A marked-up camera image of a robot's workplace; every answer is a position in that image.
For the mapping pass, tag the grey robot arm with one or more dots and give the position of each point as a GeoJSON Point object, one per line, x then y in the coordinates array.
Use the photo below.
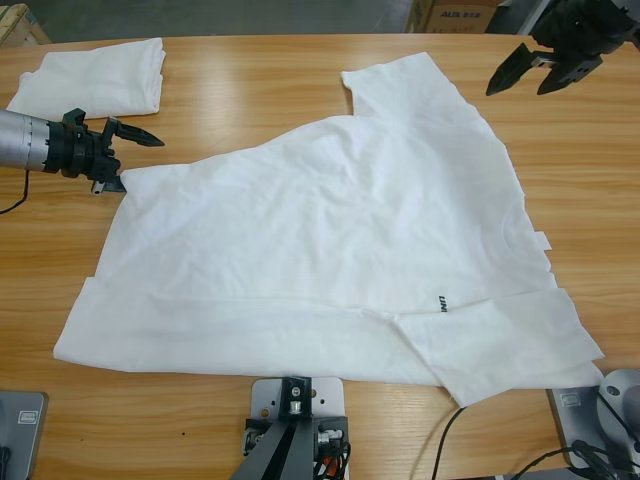
{"type": "Point", "coordinates": [20, 137]}

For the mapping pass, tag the wooden crate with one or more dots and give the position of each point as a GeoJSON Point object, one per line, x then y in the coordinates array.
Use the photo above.
{"type": "Point", "coordinates": [20, 30]}

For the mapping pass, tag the cardboard box with blue print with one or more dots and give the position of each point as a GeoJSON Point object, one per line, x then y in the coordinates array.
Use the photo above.
{"type": "Point", "coordinates": [455, 20]}

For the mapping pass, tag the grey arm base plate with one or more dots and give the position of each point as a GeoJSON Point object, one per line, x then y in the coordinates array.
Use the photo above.
{"type": "Point", "coordinates": [570, 425]}
{"type": "Point", "coordinates": [20, 435]}

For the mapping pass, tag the white metal frame bar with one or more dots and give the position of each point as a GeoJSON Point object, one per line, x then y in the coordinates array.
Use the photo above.
{"type": "Point", "coordinates": [530, 17]}

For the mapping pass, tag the white t-shirt with black logo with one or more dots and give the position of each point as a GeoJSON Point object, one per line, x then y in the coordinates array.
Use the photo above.
{"type": "Point", "coordinates": [300, 250]}

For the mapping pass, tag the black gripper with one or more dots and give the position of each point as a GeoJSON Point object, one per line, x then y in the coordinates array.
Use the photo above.
{"type": "Point", "coordinates": [580, 30]}
{"type": "Point", "coordinates": [80, 152]}

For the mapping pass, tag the white mounting plate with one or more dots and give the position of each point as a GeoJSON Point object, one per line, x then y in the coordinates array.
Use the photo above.
{"type": "Point", "coordinates": [327, 395]}

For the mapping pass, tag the black tripod leg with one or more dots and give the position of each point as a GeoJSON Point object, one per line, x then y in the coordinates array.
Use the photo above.
{"type": "Point", "coordinates": [636, 44]}

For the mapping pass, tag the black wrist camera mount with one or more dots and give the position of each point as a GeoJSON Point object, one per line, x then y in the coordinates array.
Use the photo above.
{"type": "Point", "coordinates": [75, 117]}

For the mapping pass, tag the folded plain white t-shirt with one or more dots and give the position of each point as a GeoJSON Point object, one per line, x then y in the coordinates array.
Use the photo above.
{"type": "Point", "coordinates": [115, 75]}

